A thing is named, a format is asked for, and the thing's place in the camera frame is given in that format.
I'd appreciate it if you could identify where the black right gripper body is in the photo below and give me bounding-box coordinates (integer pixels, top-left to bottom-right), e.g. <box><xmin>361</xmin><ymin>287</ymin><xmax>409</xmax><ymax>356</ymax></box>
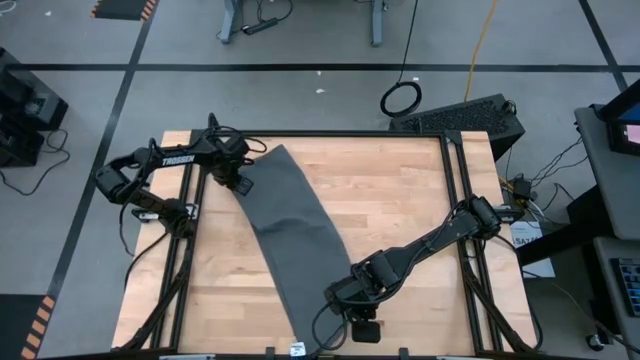
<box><xmin>323</xmin><ymin>277</ymin><xmax>377</xmax><ymax>321</ymax></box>

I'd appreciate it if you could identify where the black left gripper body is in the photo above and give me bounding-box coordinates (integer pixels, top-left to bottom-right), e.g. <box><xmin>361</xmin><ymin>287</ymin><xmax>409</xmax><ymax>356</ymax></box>
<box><xmin>212</xmin><ymin>152</ymin><xmax>251</xmax><ymax>190</ymax></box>

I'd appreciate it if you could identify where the grey waffle-weave towel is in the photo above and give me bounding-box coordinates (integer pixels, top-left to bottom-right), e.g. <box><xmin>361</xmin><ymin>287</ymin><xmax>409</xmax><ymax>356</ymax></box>
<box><xmin>233</xmin><ymin>143</ymin><xmax>354</xmax><ymax>357</ymax></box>

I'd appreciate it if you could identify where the grey desk leg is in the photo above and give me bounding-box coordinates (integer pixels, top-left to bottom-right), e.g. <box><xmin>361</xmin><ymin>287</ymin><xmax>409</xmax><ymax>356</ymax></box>
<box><xmin>369</xmin><ymin>0</ymin><xmax>386</xmax><ymax>48</ymax></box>
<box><xmin>218</xmin><ymin>0</ymin><xmax>242</xmax><ymax>45</ymax></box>

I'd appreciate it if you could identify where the black power strip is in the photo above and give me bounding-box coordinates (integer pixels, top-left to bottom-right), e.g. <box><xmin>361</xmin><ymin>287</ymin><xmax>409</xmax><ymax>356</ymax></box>
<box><xmin>241</xmin><ymin>17</ymin><xmax>279</xmax><ymax>36</ymax></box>

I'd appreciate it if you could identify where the white printed sheet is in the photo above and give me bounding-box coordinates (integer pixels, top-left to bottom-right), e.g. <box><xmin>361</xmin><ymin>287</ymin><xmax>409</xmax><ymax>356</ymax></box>
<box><xmin>508</xmin><ymin>219</ymin><xmax>557</xmax><ymax>279</ymax></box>

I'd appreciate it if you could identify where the hazard-striped black floor mat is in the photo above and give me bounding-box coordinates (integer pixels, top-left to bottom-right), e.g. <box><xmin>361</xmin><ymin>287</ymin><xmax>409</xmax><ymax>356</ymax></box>
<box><xmin>89</xmin><ymin>0</ymin><xmax>159</xmax><ymax>22</ymax></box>
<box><xmin>0</xmin><ymin>293</ymin><xmax>57</xmax><ymax>360</ymax></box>

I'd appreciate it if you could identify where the black power adapter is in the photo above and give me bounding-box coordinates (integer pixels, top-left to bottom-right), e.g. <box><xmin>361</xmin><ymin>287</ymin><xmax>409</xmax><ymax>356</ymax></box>
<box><xmin>510</xmin><ymin>177</ymin><xmax>534</xmax><ymax>201</ymax></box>

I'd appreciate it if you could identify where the black equipment cabinet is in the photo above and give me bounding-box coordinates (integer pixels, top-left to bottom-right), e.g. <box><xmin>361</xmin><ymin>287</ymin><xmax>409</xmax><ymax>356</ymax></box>
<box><xmin>0</xmin><ymin>47</ymin><xmax>70</xmax><ymax>169</ymax></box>

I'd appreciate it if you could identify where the black perforated computer tower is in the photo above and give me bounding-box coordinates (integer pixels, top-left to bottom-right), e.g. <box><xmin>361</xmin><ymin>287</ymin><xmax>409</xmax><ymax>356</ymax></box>
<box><xmin>388</xmin><ymin>93</ymin><xmax>526</xmax><ymax>162</ymax></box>

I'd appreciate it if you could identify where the grey table top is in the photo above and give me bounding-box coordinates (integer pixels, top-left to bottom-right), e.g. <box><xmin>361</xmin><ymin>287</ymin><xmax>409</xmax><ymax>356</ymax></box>
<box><xmin>573</xmin><ymin>102</ymin><xmax>640</xmax><ymax>241</ymax></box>
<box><xmin>592</xmin><ymin>235</ymin><xmax>640</xmax><ymax>354</ymax></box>

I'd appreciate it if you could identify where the dark keypad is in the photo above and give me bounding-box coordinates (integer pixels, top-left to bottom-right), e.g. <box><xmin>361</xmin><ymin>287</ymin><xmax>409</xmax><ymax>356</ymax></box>
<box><xmin>610</xmin><ymin>257</ymin><xmax>640</xmax><ymax>319</ymax></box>

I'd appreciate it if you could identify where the black monitor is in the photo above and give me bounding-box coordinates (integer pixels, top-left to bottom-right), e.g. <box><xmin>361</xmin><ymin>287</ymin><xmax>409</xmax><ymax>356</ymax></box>
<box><xmin>598</xmin><ymin>79</ymin><xmax>640</xmax><ymax>157</ymax></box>

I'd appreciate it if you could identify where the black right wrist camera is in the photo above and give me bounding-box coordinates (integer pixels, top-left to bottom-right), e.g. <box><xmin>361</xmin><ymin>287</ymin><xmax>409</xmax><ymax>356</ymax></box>
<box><xmin>350</xmin><ymin>319</ymin><xmax>382</xmax><ymax>345</ymax></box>

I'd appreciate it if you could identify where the black aluminium table frame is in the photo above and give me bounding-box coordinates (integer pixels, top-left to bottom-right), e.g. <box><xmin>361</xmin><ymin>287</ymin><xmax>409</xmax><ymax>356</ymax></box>
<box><xmin>112</xmin><ymin>112</ymin><xmax>544</xmax><ymax>360</ymax></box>

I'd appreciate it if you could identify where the thin black floor cable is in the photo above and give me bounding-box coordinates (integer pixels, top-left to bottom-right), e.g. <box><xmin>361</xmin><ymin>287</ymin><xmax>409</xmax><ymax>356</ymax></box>
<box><xmin>0</xmin><ymin>128</ymin><xmax>72</xmax><ymax>197</ymax></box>

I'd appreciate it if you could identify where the coiled black cable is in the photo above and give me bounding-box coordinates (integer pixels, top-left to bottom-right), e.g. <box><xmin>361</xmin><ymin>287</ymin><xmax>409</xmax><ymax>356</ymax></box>
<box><xmin>378</xmin><ymin>0</ymin><xmax>424</xmax><ymax>119</ymax></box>

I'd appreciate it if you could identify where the black desk base frame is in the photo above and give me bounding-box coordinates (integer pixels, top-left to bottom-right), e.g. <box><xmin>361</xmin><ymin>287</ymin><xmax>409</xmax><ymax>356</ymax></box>
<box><xmin>514</xmin><ymin>184</ymin><xmax>619</xmax><ymax>266</ymax></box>

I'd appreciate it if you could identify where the yellow hanging cable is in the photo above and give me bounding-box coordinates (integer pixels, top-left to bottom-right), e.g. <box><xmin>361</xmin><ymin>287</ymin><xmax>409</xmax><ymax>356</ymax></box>
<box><xmin>463</xmin><ymin>0</ymin><xmax>500</xmax><ymax>103</ymax></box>

